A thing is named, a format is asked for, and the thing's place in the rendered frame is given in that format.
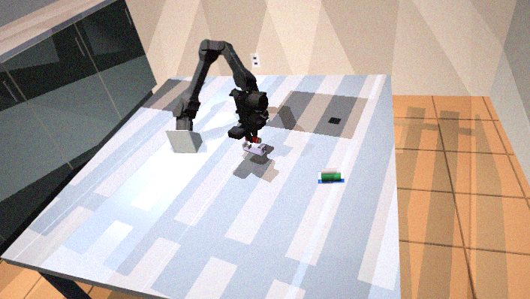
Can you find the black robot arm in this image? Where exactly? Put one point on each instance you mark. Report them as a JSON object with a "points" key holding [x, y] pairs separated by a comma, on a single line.
{"points": [[248, 97]]}

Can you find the red battery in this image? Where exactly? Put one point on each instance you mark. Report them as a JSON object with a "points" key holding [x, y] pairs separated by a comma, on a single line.
{"points": [[256, 139]]}

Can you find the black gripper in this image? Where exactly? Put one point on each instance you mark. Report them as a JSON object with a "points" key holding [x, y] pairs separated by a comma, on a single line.
{"points": [[243, 130]]}

